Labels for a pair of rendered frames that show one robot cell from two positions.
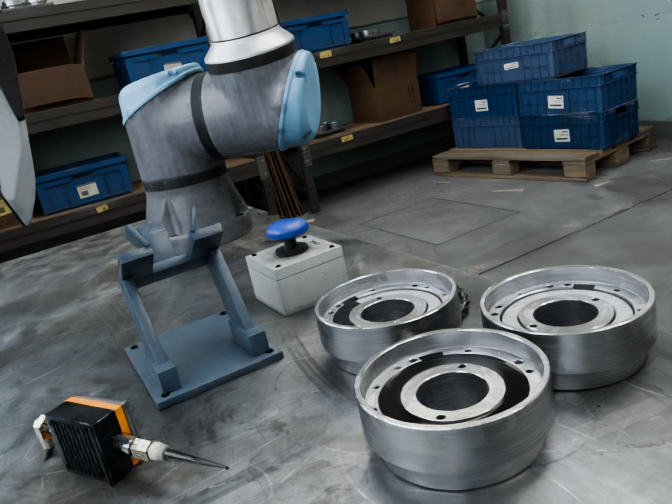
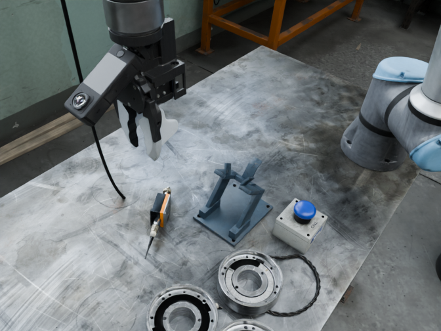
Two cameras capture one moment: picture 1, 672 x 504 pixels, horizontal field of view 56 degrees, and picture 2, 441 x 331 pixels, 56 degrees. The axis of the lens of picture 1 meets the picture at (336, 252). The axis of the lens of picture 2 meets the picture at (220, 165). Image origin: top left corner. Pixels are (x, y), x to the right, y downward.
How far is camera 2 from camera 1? 54 cm
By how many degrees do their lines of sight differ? 56
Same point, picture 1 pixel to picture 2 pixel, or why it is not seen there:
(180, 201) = (360, 132)
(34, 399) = (198, 170)
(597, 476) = not seen: outside the picture
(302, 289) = (283, 234)
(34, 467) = not seen: hidden behind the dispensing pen
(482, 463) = not seen: outside the picture
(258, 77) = (417, 123)
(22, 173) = (151, 152)
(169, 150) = (373, 108)
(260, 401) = (200, 251)
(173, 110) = (385, 94)
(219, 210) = (373, 152)
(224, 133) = (392, 127)
